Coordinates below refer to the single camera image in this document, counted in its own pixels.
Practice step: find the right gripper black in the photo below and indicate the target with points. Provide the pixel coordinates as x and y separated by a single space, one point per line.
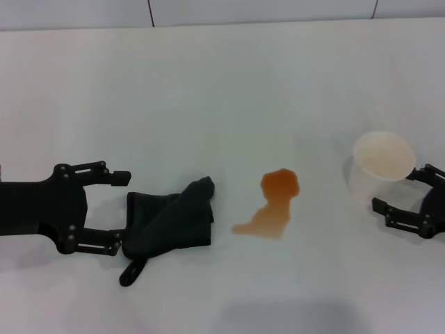
436 208

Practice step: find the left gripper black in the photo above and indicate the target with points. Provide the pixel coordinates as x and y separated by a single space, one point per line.
41 208

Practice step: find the white paper cup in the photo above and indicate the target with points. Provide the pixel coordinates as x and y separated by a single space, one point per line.
382 156

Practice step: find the dark blue rag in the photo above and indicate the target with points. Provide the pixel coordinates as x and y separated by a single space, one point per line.
167 222

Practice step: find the orange liquid spill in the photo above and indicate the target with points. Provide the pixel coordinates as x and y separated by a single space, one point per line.
278 188

